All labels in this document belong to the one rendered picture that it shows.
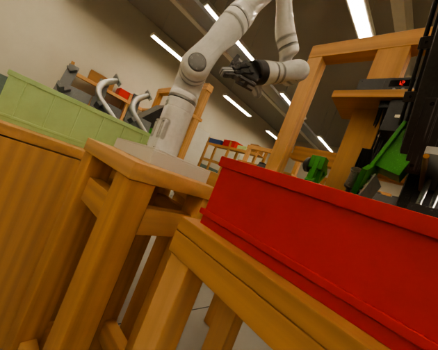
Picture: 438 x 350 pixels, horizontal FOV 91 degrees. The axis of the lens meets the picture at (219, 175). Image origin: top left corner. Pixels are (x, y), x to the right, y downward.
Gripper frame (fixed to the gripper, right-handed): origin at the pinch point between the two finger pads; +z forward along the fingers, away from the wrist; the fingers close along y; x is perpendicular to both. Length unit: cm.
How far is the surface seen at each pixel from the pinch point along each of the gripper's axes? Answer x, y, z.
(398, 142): -10, 38, -43
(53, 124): 47, -22, 45
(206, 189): 17.3, 27.3, 12.0
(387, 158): -6, 41, -40
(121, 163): 10.0, 16.9, 33.2
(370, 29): 39, -127, -349
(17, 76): 37, -35, 51
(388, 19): 36, -165, -465
